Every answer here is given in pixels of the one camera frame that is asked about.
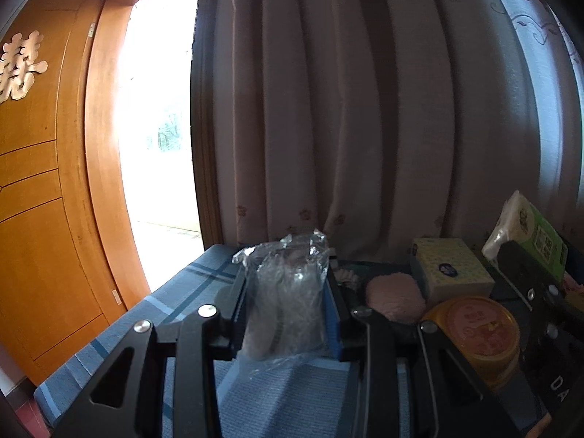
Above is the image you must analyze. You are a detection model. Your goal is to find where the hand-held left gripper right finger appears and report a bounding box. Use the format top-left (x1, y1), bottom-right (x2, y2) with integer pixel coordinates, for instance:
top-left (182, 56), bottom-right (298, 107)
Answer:
top-left (325, 274), bottom-right (521, 438)

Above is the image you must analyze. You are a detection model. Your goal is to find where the pink fluffy puff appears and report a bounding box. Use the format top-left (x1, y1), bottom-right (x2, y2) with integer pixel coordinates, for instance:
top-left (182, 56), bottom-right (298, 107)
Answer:
top-left (365, 271), bottom-right (426, 324)

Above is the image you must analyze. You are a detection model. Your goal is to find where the beige floral curtain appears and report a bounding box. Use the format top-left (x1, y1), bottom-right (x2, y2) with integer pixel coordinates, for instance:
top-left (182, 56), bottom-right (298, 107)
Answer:
top-left (189, 0), bottom-right (584, 274)

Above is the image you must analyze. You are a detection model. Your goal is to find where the bundle of cotton swabs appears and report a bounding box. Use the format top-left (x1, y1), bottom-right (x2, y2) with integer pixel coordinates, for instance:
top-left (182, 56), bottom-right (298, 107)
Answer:
top-left (332, 268), bottom-right (366, 290)

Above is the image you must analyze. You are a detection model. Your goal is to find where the wooden door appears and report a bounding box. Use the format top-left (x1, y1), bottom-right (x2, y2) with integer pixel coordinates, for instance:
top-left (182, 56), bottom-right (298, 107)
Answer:
top-left (0, 0), bottom-right (124, 386)

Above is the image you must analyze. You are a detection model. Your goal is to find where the wooden door frame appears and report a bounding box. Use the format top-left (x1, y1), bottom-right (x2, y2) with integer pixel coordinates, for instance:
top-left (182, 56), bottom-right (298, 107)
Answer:
top-left (84, 0), bottom-right (206, 302)

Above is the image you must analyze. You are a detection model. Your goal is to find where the clear plastic bag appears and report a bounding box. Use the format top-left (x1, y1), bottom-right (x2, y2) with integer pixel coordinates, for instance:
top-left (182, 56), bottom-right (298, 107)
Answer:
top-left (232, 229), bottom-right (330, 381)

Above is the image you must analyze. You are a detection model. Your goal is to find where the yellow round container pink lid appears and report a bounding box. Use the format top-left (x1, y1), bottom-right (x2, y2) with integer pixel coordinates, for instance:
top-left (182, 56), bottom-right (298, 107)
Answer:
top-left (422, 296), bottom-right (522, 391)

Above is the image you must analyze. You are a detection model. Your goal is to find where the dark blue tray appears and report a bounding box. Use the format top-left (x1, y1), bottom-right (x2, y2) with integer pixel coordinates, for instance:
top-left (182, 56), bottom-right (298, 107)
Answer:
top-left (329, 259), bottom-right (416, 329)

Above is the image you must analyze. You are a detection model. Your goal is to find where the green and white tissue pack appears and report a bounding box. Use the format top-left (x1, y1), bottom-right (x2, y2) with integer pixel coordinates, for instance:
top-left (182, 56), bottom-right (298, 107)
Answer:
top-left (482, 190), bottom-right (569, 281)

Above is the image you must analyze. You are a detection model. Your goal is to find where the blue plaid cloth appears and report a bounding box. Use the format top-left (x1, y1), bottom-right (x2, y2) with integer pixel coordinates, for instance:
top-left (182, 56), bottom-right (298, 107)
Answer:
top-left (34, 244), bottom-right (553, 438)

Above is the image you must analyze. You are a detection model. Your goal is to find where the pale paper-cut door decoration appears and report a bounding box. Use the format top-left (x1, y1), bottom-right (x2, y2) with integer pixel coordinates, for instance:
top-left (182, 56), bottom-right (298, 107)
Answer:
top-left (0, 31), bottom-right (49, 103)

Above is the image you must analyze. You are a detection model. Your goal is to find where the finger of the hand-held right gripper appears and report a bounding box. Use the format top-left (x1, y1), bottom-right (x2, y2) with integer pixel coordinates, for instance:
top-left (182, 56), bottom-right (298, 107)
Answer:
top-left (497, 241), bottom-right (550, 312)

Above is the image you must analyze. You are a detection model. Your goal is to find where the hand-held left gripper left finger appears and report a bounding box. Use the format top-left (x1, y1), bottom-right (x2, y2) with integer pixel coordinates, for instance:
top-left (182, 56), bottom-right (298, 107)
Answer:
top-left (50, 265), bottom-right (249, 438)

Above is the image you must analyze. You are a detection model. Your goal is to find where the yellow patterned tissue pack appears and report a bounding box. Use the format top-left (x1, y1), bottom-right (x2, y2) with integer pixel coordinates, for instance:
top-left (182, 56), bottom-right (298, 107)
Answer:
top-left (408, 236), bottom-right (496, 304)

